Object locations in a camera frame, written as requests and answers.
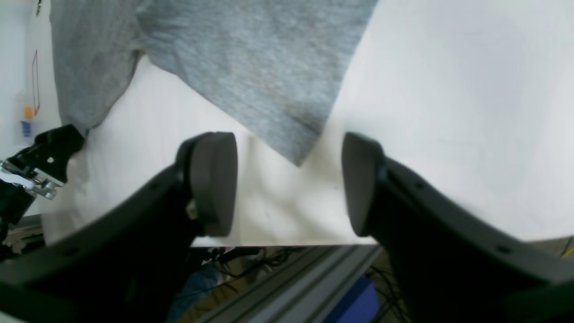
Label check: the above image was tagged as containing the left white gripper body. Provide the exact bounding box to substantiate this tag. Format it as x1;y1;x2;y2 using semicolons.
1;124;85;200

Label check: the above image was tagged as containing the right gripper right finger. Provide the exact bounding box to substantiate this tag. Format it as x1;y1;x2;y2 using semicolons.
342;132;574;323

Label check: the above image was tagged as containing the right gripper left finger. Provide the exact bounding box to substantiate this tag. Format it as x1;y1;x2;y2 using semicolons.
0;131;238;323

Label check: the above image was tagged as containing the grey t-shirt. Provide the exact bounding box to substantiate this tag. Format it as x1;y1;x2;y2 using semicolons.
49;0;377;166

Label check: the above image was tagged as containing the aluminium extrusion frame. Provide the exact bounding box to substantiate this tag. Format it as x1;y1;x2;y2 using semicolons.
200;245;382;323

